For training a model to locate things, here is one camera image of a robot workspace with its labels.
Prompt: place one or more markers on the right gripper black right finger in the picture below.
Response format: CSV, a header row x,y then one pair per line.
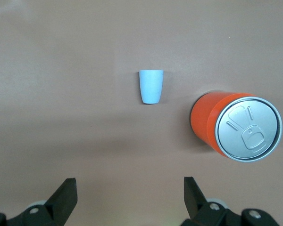
x,y
195,204

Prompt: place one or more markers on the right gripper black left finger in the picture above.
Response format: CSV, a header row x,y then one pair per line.
x,y
61,202

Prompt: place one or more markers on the light blue plastic cup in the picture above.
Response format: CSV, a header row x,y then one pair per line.
x,y
151,87

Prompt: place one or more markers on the orange can with silver lid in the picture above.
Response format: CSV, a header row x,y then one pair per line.
x,y
226,124

